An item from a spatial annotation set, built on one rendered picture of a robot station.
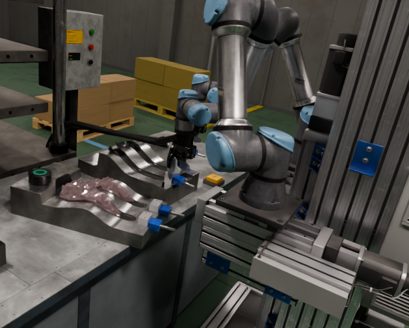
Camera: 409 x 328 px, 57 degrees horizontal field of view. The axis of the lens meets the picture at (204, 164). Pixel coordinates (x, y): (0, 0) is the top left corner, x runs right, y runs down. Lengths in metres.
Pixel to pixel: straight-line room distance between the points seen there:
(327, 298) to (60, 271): 0.76
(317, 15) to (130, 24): 4.26
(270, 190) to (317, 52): 6.39
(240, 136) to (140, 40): 8.28
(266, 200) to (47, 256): 0.70
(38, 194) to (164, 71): 4.60
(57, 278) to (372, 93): 1.05
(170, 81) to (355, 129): 4.74
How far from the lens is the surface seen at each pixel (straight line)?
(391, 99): 1.21
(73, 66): 2.20
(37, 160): 2.01
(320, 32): 7.46
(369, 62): 1.21
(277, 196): 1.17
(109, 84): 4.74
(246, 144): 1.07
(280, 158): 1.13
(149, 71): 6.04
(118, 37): 9.67
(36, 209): 1.45
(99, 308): 1.48
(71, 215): 1.38
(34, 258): 1.29
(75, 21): 2.17
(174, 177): 1.55
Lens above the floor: 1.56
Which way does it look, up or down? 21 degrees down
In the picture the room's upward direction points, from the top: 9 degrees clockwise
